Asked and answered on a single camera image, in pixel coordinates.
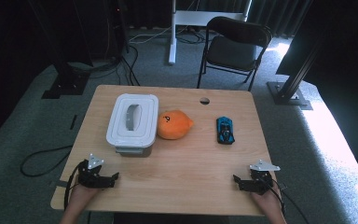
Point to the dark curtain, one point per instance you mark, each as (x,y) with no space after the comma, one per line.
(276,15)

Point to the dark equipment rack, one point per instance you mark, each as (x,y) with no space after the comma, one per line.
(105,28)

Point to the grey tape piece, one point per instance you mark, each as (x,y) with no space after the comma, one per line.
(60,183)
(283,186)

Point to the person's right hand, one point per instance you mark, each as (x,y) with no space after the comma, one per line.
(268,203)

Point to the white storage box lid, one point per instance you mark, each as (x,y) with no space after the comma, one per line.
(132,119)

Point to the black folding chair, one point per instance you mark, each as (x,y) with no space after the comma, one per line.
(233,51)

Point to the blue toy car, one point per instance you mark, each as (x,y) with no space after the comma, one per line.
(225,130)

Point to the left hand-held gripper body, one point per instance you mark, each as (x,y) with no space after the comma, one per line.
(90,179)

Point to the black tape strip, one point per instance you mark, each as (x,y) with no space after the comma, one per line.
(73,122)

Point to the white desk frame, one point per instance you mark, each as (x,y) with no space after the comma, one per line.
(174,37)

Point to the clear plastic storage box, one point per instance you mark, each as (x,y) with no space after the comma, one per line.
(133,151)

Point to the person's left hand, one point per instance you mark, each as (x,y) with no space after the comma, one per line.
(80,196)

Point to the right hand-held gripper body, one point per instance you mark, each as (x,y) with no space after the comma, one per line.
(259,183)

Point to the black metal stand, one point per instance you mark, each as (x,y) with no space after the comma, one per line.
(65,81)
(287,93)

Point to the orange plush toy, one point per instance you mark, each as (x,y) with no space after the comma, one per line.
(172,126)

